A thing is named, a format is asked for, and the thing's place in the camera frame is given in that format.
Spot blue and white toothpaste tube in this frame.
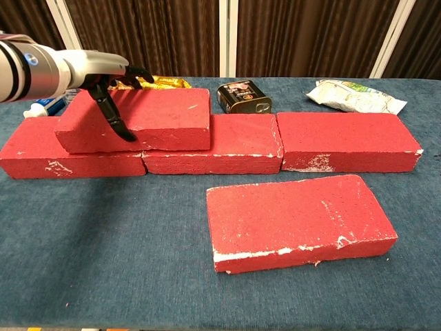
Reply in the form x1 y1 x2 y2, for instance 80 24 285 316
23 96 70 119

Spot black tin can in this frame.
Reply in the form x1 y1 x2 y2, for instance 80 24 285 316
216 79 273 114

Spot white snack bag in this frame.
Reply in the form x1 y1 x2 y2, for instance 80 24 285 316
305 79 409 114

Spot dark brown pleated partition panel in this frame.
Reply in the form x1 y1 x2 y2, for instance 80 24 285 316
65 0 221 77
384 0 441 80
0 0 66 51
236 0 400 79

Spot blue felt table cover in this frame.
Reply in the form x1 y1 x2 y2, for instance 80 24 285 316
0 75 441 328

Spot gold snack package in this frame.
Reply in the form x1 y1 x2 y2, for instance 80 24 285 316
108 74 192 91

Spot white partition frame post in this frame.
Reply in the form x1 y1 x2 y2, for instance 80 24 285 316
218 0 239 79
45 0 83 52
370 0 416 79

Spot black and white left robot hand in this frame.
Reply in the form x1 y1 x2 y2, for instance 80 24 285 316
65 50 155 143

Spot red brick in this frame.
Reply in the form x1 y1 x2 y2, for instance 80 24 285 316
206 174 400 275
142 113 285 176
277 112 424 173
54 88 212 154
0 116 148 179

